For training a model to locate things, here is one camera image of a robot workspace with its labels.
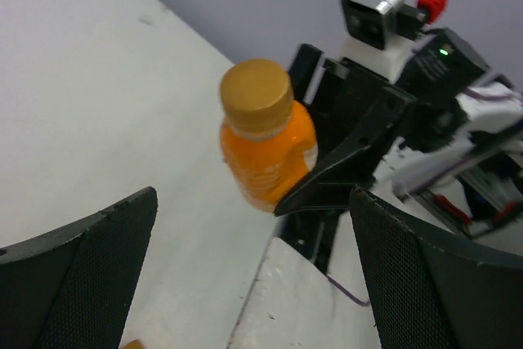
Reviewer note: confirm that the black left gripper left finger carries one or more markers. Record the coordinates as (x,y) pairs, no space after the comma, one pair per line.
(72,287)

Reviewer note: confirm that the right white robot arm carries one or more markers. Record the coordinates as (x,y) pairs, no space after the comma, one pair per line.
(494,120)

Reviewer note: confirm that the orange bottle yellow cap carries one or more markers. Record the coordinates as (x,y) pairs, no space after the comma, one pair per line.
(134,344)

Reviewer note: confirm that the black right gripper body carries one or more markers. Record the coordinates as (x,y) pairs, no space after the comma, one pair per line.
(435,75)

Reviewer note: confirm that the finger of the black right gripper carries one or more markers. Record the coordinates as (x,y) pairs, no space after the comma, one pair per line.
(353,162)

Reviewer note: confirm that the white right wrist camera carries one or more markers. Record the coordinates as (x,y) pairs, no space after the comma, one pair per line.
(381,34)

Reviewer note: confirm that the plain orange juice bottle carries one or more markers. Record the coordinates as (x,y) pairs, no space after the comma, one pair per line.
(267,138)

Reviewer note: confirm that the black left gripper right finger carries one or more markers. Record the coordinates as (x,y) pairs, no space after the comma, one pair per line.
(429,288)

